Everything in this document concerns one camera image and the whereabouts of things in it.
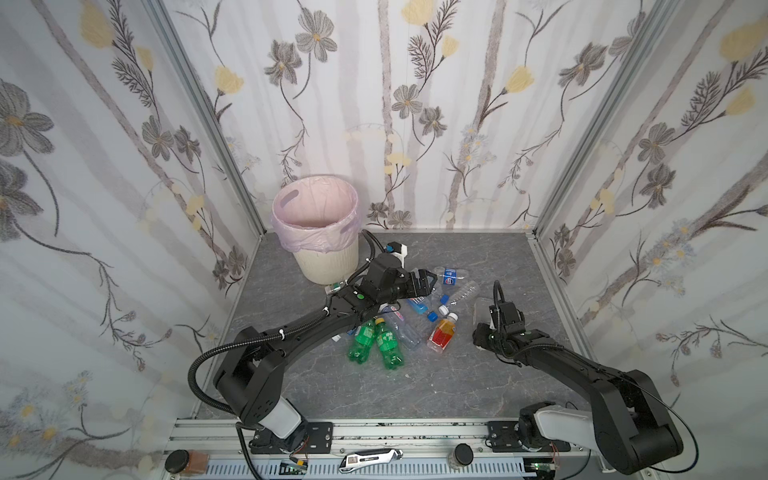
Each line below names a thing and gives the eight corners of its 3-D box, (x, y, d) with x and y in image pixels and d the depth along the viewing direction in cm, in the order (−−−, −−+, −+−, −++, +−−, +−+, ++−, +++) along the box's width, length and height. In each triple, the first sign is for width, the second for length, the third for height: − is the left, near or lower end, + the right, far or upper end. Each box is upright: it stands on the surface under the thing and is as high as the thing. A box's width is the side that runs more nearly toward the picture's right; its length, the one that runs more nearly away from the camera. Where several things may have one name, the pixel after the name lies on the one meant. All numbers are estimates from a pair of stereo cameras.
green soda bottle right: (385, 373, 86) (385, 367, 82) (372, 327, 95) (371, 319, 91) (404, 367, 87) (405, 361, 83) (389, 322, 97) (389, 314, 93)
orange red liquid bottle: (424, 344, 92) (426, 337, 88) (447, 316, 98) (450, 308, 94) (440, 356, 89) (442, 349, 85) (462, 326, 96) (465, 319, 92)
